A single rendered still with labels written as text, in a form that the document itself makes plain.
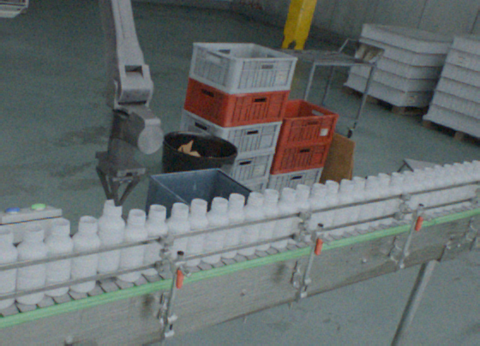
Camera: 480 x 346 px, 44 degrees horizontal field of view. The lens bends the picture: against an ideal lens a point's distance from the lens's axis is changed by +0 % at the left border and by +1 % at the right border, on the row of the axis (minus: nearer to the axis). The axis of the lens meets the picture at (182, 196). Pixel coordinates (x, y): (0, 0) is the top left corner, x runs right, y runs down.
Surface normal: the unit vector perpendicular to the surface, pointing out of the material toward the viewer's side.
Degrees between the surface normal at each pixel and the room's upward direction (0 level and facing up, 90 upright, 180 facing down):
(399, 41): 90
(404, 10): 90
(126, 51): 60
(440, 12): 90
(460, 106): 90
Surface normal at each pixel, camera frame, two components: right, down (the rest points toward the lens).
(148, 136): 0.58, 0.42
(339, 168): -0.81, 0.28
